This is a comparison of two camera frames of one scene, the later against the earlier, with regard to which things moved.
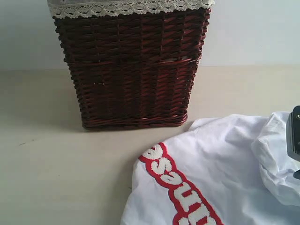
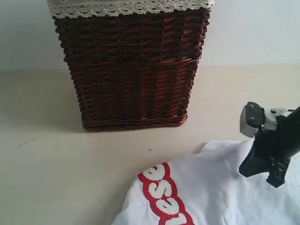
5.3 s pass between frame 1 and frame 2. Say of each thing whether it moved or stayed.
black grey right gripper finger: moved
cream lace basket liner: stayed
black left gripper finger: moved
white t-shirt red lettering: moved
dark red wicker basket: stayed
